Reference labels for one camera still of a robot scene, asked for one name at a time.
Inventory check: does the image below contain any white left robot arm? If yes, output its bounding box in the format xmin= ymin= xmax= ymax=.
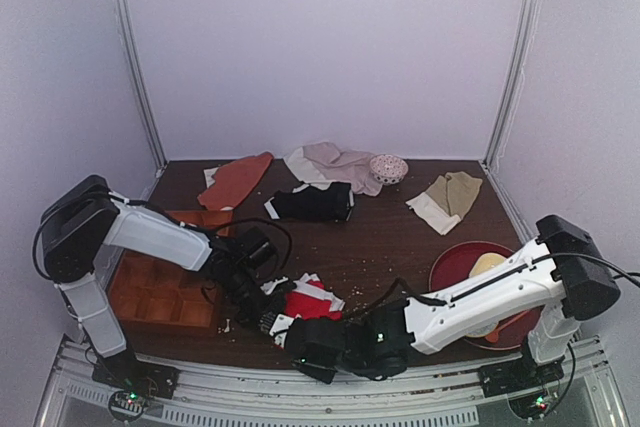
xmin=31 ymin=175 xmax=294 ymax=361

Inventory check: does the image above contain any front aluminium rail frame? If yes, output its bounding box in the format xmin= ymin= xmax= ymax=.
xmin=32 ymin=334 xmax=631 ymax=427

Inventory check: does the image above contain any rust orange underwear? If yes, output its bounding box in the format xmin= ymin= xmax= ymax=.
xmin=197 ymin=152 xmax=274 ymax=211

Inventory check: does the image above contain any left circuit board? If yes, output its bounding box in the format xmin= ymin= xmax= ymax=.
xmin=107 ymin=390 xmax=150 ymax=422

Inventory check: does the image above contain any orange plastic spoon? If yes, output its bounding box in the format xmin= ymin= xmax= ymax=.
xmin=485 ymin=325 xmax=506 ymax=344

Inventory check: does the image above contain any mauve white underwear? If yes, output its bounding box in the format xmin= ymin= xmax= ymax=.
xmin=283 ymin=142 xmax=382 ymax=197

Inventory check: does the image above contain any round red tray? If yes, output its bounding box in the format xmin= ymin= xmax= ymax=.
xmin=428 ymin=241 xmax=542 ymax=352

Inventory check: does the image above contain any right circuit board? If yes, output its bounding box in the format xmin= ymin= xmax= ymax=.
xmin=508 ymin=391 xmax=559 ymax=420

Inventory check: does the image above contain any circuit board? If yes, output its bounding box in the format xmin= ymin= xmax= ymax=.
xmin=508 ymin=391 xmax=559 ymax=420
xmin=107 ymin=390 xmax=150 ymax=422

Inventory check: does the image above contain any beige white underwear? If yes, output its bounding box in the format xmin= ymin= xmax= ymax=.
xmin=405 ymin=171 xmax=483 ymax=236

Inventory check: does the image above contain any aluminium corner post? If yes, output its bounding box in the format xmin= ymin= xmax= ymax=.
xmin=113 ymin=0 xmax=168 ymax=172
xmin=484 ymin=0 xmax=540 ymax=170

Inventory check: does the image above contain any red white underwear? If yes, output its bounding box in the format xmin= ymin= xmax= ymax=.
xmin=261 ymin=273 xmax=345 ymax=335

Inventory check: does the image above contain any blue yellow patterned bowl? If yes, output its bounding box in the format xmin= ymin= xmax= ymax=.
xmin=466 ymin=324 xmax=496 ymax=338

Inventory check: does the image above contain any yellow square panda plate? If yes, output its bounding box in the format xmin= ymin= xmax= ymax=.
xmin=468 ymin=252 xmax=506 ymax=278

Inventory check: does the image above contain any wooden compartment tray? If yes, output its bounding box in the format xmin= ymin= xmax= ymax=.
xmin=108 ymin=209 xmax=234 ymax=338

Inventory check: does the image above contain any left aluminium corner post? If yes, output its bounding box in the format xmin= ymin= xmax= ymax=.
xmin=113 ymin=0 xmax=168 ymax=172

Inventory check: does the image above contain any right aluminium corner post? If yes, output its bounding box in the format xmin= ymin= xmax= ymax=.
xmin=484 ymin=0 xmax=540 ymax=170

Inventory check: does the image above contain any black white underwear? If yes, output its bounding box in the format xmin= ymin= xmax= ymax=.
xmin=264 ymin=182 xmax=355 ymax=222

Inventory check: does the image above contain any red dotted white bowl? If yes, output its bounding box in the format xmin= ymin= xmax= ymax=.
xmin=369 ymin=154 xmax=409 ymax=185

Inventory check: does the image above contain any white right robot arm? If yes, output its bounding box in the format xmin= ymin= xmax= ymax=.
xmin=262 ymin=215 xmax=639 ymax=384

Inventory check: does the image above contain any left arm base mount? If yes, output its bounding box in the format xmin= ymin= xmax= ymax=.
xmin=92 ymin=346 xmax=179 ymax=399

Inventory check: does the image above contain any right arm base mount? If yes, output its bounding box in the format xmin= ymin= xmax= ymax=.
xmin=478 ymin=358 xmax=564 ymax=398

